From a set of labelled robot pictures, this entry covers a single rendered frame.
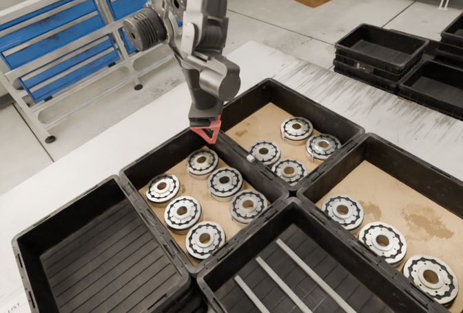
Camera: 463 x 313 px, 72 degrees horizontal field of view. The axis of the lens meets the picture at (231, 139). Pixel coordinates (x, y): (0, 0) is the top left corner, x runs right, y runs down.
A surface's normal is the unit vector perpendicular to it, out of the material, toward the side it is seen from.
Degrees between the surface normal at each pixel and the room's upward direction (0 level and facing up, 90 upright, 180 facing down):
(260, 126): 0
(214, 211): 0
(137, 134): 0
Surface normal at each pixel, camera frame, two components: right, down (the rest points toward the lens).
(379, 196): -0.14, -0.69
